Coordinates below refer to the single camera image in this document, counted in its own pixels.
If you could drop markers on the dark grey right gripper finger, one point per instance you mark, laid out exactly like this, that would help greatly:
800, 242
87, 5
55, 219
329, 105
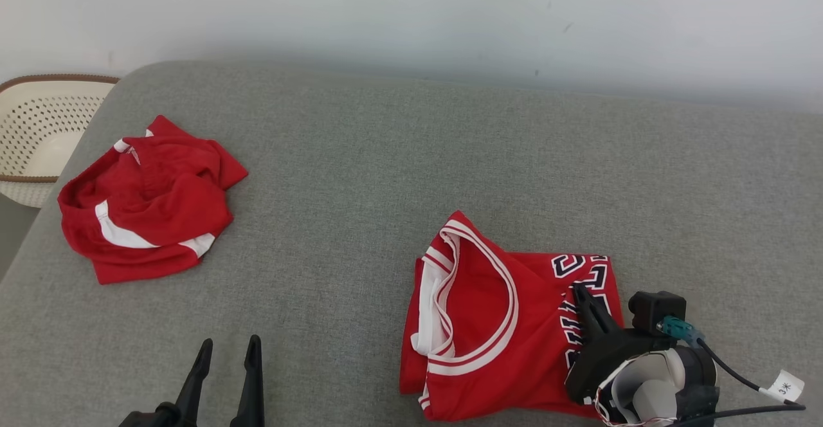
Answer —
584, 314
605, 317

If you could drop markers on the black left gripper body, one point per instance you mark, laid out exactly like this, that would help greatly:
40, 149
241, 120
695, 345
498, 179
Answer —
154, 417

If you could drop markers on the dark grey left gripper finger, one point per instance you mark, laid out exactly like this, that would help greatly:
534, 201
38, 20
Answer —
193, 382
251, 388

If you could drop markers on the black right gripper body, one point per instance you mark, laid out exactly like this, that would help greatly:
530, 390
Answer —
611, 356

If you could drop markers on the red basketball jersey white trim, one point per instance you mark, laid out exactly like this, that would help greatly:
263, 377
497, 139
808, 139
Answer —
482, 330

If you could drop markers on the red shorts white side stripe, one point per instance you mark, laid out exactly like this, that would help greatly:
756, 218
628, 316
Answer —
154, 202

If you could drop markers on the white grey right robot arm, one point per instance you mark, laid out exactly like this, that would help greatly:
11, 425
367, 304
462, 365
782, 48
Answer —
662, 388

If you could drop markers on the cream perforated laundry basket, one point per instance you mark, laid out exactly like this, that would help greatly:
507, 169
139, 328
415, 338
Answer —
38, 131

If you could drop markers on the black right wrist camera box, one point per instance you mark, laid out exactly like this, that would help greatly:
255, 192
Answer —
652, 308

